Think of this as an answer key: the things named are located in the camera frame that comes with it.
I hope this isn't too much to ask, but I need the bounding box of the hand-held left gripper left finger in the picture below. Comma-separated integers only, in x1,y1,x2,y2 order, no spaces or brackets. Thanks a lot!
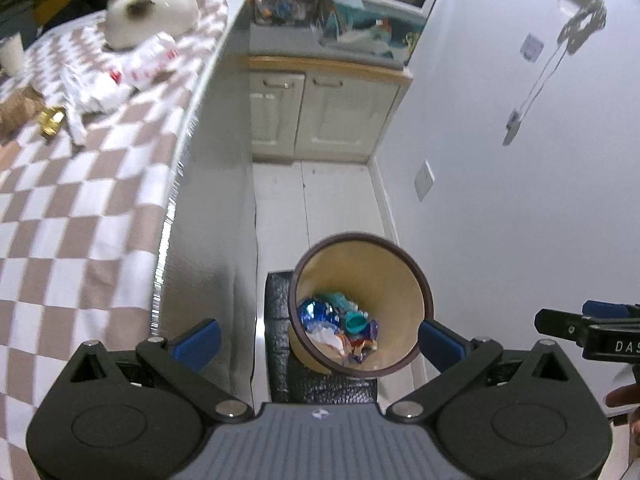
58,317,254,424

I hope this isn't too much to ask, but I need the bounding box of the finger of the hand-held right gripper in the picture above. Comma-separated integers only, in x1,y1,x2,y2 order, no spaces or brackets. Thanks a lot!
534,309,591,346
582,301,640,319

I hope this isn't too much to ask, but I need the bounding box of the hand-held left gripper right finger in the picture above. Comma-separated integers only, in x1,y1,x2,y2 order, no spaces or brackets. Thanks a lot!
385,319,586,424

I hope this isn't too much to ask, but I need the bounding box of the teal plastic cup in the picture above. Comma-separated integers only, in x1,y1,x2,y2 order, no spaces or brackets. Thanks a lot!
344,310,369,335

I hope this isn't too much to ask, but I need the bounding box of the brown rimmed beige bin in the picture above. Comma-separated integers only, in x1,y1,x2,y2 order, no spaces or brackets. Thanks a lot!
290,231,435,378

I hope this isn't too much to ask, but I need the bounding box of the person's right hand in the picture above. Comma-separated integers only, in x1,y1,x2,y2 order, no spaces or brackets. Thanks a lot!
604,385,640,453

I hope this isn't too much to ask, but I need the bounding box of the orange red wrapper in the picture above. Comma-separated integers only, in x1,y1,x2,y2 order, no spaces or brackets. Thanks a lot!
344,337,374,362

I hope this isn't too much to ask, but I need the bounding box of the crumpled blue foil wrapper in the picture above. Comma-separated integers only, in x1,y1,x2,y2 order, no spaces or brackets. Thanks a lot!
298,299,342,334

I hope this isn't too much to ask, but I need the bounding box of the black textured mat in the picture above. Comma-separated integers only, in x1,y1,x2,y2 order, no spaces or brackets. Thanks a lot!
265,271,379,405

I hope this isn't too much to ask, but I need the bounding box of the table with silver embossed side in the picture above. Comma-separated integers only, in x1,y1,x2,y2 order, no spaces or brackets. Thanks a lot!
149,0,259,406

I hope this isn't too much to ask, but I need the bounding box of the white baseboard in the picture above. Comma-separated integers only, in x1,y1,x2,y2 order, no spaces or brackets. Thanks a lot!
369,156,401,247

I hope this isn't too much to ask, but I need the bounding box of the brown white checkered tablecloth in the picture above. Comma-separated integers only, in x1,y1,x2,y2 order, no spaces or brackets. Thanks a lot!
0,0,231,480

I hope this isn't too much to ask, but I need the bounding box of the cream floor cabinet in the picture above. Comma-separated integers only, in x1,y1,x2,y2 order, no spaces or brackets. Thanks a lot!
248,55,414,165

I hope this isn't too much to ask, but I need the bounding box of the small gold object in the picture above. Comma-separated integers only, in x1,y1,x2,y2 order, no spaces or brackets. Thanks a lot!
37,105,67,139

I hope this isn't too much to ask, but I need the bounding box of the crumpled white plastic bag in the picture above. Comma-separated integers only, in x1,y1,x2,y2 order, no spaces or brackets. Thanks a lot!
60,67,137,144

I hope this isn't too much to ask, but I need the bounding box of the white plastic bag red print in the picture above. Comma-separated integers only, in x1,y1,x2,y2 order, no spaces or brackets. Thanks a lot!
116,32,179,89

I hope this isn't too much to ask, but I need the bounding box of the brown woven object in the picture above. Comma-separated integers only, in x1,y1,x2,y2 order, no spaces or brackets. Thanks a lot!
0,87,46,136

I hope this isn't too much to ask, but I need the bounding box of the white cat figure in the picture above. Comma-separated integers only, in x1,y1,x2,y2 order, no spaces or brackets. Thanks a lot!
104,0,200,54

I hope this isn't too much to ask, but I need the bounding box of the white cup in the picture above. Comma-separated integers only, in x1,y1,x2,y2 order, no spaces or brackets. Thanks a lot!
0,32,26,76

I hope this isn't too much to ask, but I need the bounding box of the pile of teal packaging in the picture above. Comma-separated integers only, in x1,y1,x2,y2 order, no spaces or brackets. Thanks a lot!
319,0,412,62

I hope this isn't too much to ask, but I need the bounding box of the dark cloth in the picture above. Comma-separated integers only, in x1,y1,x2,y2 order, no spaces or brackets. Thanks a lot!
34,0,109,29

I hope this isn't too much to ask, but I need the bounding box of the white wall socket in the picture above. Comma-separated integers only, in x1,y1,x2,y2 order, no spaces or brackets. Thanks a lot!
413,160,436,202

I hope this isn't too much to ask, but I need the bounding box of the thin grey cable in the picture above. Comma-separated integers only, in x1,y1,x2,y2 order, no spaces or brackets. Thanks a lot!
515,35,568,117

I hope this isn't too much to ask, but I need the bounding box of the grey wall switch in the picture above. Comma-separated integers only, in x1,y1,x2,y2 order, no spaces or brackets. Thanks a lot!
519,33,545,62

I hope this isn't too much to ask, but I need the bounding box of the grey hanging wall object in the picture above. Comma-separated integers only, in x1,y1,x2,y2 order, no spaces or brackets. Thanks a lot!
556,0,609,56

